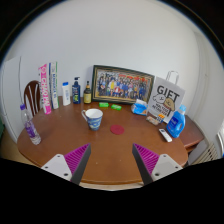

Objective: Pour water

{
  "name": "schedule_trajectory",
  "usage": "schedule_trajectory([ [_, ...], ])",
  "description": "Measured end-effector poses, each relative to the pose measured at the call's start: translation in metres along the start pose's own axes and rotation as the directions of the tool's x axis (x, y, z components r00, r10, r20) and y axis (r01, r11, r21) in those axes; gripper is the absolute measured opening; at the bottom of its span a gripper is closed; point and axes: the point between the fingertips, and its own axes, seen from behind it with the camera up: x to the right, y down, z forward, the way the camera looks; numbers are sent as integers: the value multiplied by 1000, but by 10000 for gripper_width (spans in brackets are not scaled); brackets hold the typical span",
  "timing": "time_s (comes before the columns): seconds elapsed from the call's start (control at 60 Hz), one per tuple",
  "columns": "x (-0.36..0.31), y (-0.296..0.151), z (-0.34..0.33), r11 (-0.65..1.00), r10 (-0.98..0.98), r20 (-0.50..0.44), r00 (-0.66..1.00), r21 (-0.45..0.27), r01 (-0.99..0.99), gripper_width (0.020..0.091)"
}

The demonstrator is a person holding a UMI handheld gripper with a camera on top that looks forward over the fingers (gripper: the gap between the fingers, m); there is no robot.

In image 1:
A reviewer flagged blue tissue pack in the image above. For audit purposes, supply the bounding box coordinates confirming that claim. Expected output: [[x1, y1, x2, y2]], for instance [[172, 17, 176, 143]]
[[130, 98, 149, 117]]

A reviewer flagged amber bottle with yellow label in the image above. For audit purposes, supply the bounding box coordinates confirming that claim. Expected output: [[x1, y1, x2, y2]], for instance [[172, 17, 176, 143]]
[[83, 80, 93, 105]]

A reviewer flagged blue detergent bottle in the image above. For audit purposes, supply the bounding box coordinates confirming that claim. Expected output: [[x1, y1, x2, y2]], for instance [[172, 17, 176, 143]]
[[166, 104, 187, 139]]

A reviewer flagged white wall radiator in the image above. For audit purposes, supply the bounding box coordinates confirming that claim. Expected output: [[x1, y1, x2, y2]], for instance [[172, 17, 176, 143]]
[[191, 141, 221, 166]]

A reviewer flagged dark blue pump bottle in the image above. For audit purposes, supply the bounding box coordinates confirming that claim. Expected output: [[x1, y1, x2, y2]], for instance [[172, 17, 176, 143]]
[[71, 76, 82, 105]]

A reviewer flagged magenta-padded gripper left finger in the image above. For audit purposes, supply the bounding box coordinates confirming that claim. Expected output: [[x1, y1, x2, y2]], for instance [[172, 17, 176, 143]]
[[41, 143, 92, 186]]

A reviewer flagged framed group photo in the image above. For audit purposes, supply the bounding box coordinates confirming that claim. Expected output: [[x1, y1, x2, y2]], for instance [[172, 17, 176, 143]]
[[91, 64, 156, 105]]

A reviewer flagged small orange and blue box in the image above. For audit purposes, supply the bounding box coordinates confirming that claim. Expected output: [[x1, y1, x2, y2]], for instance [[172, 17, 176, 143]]
[[156, 113, 166, 124]]

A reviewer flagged tall pink and white box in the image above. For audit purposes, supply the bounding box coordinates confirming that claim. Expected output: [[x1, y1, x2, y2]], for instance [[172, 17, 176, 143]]
[[37, 63, 53, 116]]

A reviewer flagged dark wooden chair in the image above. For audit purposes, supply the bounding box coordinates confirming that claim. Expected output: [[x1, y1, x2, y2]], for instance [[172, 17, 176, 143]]
[[23, 80, 42, 118]]

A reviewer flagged tall white and green box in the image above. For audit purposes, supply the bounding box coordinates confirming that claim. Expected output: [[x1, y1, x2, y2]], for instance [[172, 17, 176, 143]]
[[48, 61, 60, 110]]

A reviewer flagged flat round red coaster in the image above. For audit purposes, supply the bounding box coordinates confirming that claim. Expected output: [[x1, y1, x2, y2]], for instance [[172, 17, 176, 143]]
[[110, 124, 126, 136]]

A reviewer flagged white printed paper gift bag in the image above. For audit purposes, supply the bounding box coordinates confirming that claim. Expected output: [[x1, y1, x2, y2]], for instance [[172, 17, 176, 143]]
[[146, 70, 186, 124]]

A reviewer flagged blue patterned ceramic mug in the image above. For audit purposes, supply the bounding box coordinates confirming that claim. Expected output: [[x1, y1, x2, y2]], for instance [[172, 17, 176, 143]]
[[81, 108, 104, 131]]

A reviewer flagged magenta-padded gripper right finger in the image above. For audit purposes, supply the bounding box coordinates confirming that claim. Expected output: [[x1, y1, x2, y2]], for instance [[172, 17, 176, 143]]
[[131, 143, 184, 186]]

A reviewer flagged white bottle with blue cap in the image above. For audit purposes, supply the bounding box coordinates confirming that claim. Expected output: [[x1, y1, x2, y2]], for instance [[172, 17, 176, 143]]
[[61, 81, 72, 107]]

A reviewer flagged clear purple-capped water bottle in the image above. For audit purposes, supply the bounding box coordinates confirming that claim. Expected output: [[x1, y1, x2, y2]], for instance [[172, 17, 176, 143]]
[[19, 103, 42, 146]]

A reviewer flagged patterned snack packet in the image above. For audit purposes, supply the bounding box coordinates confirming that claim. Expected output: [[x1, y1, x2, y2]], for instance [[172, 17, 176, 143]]
[[145, 115, 160, 126]]

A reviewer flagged white remote control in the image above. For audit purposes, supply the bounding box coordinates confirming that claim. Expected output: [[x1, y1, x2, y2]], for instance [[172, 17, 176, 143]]
[[158, 128, 173, 143]]

